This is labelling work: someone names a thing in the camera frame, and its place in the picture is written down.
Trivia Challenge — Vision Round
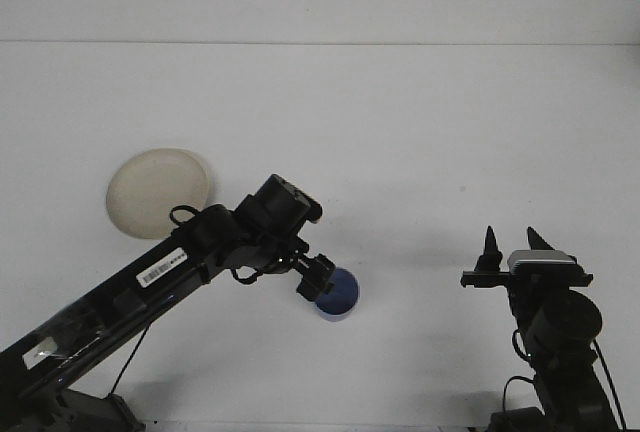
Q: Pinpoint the pale blue plastic cup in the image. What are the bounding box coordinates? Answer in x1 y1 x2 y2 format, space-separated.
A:
313 266 361 323

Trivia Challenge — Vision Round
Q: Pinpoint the pale cream round plate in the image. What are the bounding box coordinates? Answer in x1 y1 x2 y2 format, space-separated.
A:
105 147 217 241

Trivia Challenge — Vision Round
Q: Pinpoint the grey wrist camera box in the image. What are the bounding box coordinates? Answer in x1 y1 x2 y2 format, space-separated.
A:
279 177 324 226
507 249 577 274

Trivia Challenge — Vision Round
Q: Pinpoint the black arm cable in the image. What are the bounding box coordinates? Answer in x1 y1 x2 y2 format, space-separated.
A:
501 329 627 429
102 205 301 401

